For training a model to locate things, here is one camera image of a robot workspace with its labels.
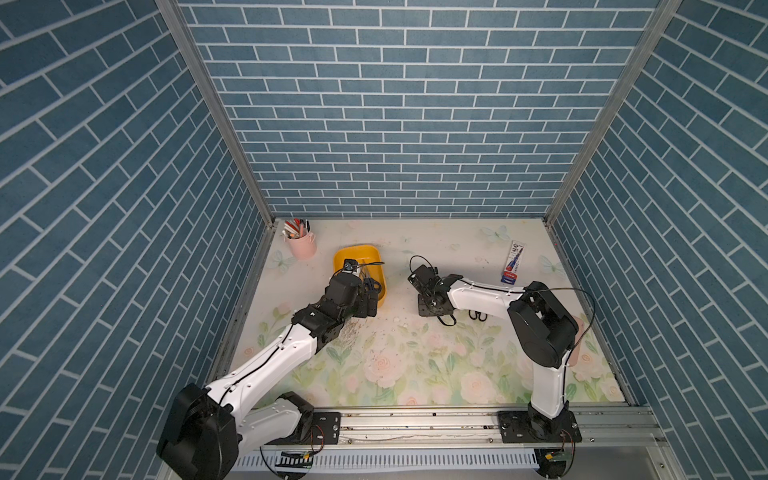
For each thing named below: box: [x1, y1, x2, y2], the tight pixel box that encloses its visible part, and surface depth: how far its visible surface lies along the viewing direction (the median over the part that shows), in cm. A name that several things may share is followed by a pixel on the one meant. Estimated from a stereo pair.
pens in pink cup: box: [282, 218, 310, 239], surface depth 106 cm
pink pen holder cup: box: [284, 232, 317, 261], surface depth 107 cm
